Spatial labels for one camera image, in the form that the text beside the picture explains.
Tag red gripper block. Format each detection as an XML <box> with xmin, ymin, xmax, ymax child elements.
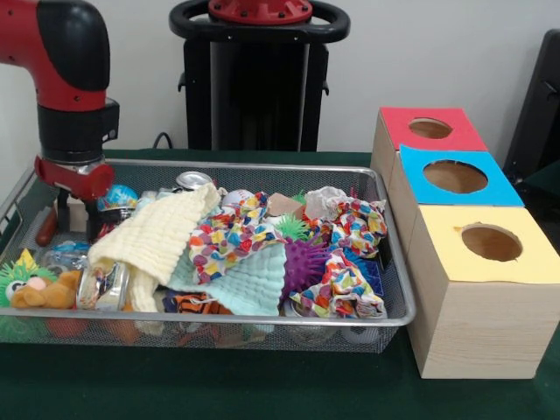
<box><xmin>34</xmin><ymin>155</ymin><xmax>116</xmax><ymax>243</ymax></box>

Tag cream yellow cloth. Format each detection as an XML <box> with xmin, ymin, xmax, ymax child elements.
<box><xmin>87</xmin><ymin>183</ymin><xmax>222</xmax><ymax>313</ymax></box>

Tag red black drink can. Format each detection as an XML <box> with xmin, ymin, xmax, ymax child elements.
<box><xmin>175</xmin><ymin>171</ymin><xmax>216</xmax><ymax>193</ymax></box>

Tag colourful patterned cloth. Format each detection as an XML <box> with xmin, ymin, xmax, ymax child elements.
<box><xmin>289</xmin><ymin>249</ymin><xmax>388</xmax><ymax>319</ymax></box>
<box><xmin>303</xmin><ymin>186</ymin><xmax>389</xmax><ymax>261</ymax></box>
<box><xmin>188</xmin><ymin>192</ymin><xmax>283</xmax><ymax>286</ymax></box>

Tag green spiky ball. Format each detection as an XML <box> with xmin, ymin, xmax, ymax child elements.
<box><xmin>275</xmin><ymin>214</ymin><xmax>312</xmax><ymax>242</ymax></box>

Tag shallow clear mesh bin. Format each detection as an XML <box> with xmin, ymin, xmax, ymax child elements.
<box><xmin>0</xmin><ymin>156</ymin><xmax>417</xmax><ymax>355</ymax></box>

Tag wooden three-hole box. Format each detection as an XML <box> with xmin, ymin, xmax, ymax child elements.
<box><xmin>369</xmin><ymin>106</ymin><xmax>560</xmax><ymax>380</ymax></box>

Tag blue globe ball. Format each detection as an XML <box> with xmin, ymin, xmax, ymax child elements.
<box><xmin>98</xmin><ymin>184</ymin><xmax>139</xmax><ymax>220</ymax></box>

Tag crushed silver drink can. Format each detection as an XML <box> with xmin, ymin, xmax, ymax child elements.
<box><xmin>76</xmin><ymin>262</ymin><xmax>131</xmax><ymax>312</ymax></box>

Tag brown plush bear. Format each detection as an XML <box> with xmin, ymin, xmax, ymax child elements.
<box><xmin>10</xmin><ymin>269</ymin><xmax>82</xmax><ymax>310</ymax></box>

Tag green fluffy toy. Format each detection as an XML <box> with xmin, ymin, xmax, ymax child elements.
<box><xmin>0</xmin><ymin>259</ymin><xmax>59</xmax><ymax>304</ymax></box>

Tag white baseball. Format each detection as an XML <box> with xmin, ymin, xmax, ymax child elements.
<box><xmin>220</xmin><ymin>188</ymin><xmax>256</xmax><ymax>209</ymax></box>

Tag mint green cloth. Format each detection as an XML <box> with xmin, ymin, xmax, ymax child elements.
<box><xmin>168</xmin><ymin>243</ymin><xmax>288</xmax><ymax>318</ymax></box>

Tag dark green table cloth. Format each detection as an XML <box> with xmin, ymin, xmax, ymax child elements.
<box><xmin>0</xmin><ymin>147</ymin><xmax>560</xmax><ymax>420</ymax></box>

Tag purple spiky ball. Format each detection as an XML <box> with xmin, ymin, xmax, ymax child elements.
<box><xmin>282</xmin><ymin>238</ymin><xmax>333</xmax><ymax>295</ymax></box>

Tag black chair back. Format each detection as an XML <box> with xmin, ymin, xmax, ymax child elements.
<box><xmin>503</xmin><ymin>29</ymin><xmax>560</xmax><ymax>207</ymax></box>

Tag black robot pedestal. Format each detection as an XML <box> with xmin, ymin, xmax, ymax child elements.
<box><xmin>169</xmin><ymin>0</ymin><xmax>351</xmax><ymax>151</ymax></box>

